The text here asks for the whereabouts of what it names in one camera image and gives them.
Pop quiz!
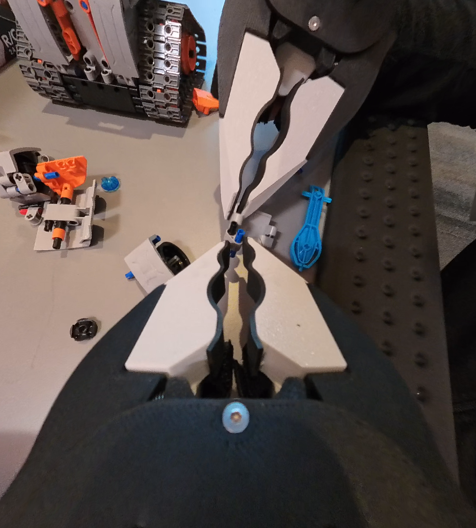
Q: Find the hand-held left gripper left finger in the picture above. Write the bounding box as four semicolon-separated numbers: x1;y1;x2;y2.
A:
125;241;230;384

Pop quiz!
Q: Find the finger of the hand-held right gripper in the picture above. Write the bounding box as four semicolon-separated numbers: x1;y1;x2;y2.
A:
236;75;346;222
219;33;292;222

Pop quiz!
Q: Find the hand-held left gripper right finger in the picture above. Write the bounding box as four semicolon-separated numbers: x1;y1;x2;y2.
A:
236;241;347;384

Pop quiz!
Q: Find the grey bracket brick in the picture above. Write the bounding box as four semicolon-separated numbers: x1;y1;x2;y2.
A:
253;213;278;250

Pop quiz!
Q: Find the orange wedge brick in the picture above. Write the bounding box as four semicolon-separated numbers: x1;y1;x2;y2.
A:
192;88;220;114

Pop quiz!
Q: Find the light blue paddle piece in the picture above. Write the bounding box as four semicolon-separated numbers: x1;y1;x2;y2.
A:
290;186;334;271

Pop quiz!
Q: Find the small black bushing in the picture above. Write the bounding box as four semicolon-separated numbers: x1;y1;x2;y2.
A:
70;318;100;340

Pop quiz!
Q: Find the black dimpled foam mat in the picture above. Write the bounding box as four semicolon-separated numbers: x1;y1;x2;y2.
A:
317;120;461;479

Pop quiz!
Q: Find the large grey tracked brick vehicle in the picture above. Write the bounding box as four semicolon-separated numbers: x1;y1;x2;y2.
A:
7;0;210;124

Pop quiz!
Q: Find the person's black clothing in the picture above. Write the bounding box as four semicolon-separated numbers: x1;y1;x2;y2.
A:
440;240;476;528

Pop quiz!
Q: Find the small grey orange brick assembly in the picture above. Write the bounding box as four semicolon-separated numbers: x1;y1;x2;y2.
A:
0;149;105;252

